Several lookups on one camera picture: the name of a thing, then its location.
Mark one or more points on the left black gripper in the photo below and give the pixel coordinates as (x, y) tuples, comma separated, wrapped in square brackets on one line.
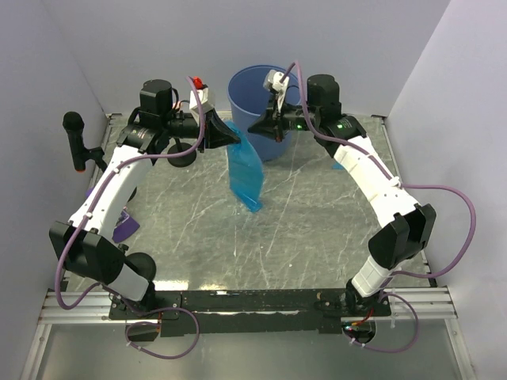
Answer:
[(216, 133)]

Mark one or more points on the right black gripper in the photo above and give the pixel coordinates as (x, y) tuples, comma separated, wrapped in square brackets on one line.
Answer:
[(271, 123)]

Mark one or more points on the blue plastic trash bin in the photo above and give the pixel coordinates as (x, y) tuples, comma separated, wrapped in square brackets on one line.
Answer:
[(249, 99)]

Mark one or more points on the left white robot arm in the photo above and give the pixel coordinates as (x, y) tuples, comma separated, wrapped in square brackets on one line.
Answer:
[(156, 129)]

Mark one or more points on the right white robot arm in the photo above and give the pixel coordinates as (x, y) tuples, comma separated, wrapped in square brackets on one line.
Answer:
[(405, 225)]

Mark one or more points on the blue trash bag roll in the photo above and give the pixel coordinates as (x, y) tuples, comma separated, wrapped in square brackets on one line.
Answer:
[(336, 166)]

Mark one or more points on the purple clear box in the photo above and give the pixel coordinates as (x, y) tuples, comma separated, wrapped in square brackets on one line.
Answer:
[(126, 227)]

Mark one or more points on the black microphone on stand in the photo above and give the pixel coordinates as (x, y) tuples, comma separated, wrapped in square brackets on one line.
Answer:
[(74, 126)]

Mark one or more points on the purple microphone on stand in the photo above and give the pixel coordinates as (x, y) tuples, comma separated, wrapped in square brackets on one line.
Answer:
[(136, 268)]

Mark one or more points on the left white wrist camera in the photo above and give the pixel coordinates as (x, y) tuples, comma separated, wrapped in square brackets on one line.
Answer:
[(201, 101)]

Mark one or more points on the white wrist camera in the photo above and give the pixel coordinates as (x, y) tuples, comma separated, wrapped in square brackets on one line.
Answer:
[(201, 101), (277, 83)]

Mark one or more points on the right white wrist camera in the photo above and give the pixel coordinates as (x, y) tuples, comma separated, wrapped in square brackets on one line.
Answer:
[(277, 83)]

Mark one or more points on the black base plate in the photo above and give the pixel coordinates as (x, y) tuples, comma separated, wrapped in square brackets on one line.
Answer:
[(254, 311)]

